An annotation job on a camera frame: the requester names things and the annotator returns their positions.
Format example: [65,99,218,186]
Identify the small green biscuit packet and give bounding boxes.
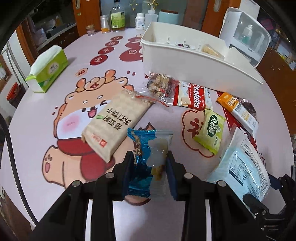
[193,109,226,155]

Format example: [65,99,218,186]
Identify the clear nut cluster packet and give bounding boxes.
[144,72,181,105]

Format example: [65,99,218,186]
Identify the wooden wall frame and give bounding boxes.
[0,54,12,93]

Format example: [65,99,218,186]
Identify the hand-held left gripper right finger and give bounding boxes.
[165,150,262,241]

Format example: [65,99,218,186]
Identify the white bottle teal label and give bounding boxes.
[240,24,255,44]

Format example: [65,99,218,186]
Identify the green tissue pack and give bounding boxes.
[25,45,69,93]

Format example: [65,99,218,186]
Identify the clear spice jar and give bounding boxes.
[100,14,111,33]

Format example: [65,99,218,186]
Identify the large light blue packet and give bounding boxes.
[205,127,271,202]

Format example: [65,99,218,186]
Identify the blue foil candy packet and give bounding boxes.
[126,127,174,204]

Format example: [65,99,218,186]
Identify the red bin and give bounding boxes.
[6,82,25,108]

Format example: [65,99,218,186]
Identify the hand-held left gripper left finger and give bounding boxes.
[35,150,137,241]

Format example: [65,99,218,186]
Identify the white squeeze bottle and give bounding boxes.
[144,0,159,29]

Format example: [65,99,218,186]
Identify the kitchen counter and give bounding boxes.
[28,14,80,51]

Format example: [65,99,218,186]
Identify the light blue canister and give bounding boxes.
[158,10,179,27]

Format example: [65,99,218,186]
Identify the white plastic storage bin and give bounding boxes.
[141,21,264,90]

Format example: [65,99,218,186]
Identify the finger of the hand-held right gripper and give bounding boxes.
[242,193,278,223]
[269,166,296,197]

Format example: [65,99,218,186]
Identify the glass bottle green label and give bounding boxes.
[110,0,126,32]

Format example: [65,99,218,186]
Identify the red cookie packet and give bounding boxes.
[173,81,213,110]

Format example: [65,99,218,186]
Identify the orange oat bar packet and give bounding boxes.
[216,92,259,139]

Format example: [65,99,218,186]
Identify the white pill bottle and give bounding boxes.
[135,13,146,30]

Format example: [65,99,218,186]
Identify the white bottle sterilizer cabinet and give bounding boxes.
[218,7,271,68]

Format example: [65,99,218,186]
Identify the clear yellow puff packet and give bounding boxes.
[200,44,225,58]

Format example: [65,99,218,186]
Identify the dark dried fruit packet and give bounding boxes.
[238,98,258,121]

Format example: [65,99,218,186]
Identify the beige cracker packet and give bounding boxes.
[81,89,155,164]

